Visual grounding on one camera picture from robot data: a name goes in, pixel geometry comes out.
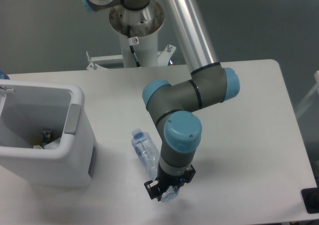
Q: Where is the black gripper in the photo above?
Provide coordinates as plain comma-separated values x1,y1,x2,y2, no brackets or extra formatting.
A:
144,164,196,201

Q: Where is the clear plastic water bottle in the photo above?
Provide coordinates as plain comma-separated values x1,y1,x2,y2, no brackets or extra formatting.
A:
131,127,181,203

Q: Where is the white paper wrapper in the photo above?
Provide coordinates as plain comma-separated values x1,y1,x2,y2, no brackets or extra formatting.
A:
43,137,61,150

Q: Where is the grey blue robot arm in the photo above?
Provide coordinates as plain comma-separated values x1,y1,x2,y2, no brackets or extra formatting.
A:
82,0,240,201

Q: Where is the trash pile inside bin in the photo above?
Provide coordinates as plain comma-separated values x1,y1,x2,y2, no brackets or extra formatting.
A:
33,130,53,149

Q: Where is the white plastic trash can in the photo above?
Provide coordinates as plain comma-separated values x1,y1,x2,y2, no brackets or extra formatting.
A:
0,80,97,187

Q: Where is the black clamp at table edge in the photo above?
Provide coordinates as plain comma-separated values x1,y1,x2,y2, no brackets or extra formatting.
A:
301,187,319,214

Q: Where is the blue object at left edge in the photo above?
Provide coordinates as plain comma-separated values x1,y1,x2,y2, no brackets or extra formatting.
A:
0,71,10,80

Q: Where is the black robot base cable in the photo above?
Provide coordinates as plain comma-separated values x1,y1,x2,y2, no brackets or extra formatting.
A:
126,24,143,68

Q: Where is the white frame at right edge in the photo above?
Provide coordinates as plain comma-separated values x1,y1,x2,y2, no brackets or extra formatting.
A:
295,71,319,119

